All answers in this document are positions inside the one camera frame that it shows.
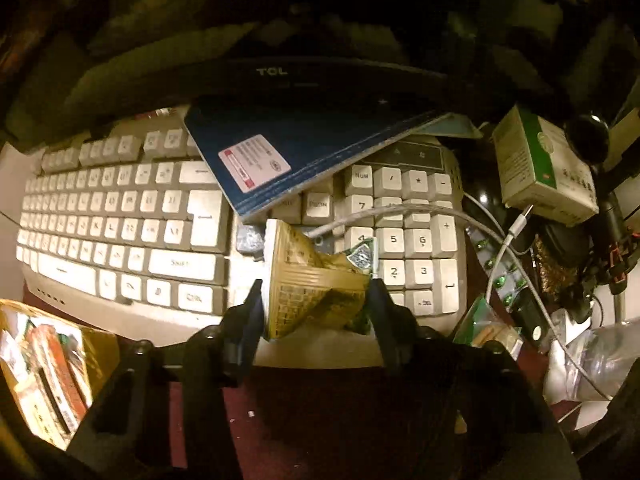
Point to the blue notebook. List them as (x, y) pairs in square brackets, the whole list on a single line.
[(300, 145)]

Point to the white computer keyboard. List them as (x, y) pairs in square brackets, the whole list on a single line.
[(125, 220)]

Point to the cardboard box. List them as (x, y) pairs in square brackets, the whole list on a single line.
[(100, 355)]

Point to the grey foil candy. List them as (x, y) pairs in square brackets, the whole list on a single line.
[(249, 242)]

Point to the gold snack packet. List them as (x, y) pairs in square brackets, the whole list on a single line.
[(310, 285)]

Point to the gold glitter pouch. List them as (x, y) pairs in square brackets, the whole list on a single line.
[(555, 270)]

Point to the white green medicine box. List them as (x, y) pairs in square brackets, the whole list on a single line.
[(545, 170)]

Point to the black ball head stand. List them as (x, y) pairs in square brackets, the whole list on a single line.
[(590, 135)]

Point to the small green snack packet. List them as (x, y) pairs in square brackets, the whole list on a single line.
[(487, 327)]

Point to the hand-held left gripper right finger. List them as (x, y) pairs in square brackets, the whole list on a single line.
[(382, 325)]

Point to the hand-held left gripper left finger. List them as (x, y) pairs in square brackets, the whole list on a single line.
[(250, 330)]

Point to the small black device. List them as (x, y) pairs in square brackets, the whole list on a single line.
[(531, 317)]

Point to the teal booklet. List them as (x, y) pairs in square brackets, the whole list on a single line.
[(457, 127)]

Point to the clear plastic bag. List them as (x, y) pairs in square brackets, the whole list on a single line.
[(595, 355)]

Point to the black monitor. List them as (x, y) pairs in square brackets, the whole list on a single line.
[(325, 80)]

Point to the orange red snack packet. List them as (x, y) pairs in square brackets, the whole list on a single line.
[(57, 375)]

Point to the green pill blister pack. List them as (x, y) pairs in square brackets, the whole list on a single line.
[(502, 275)]

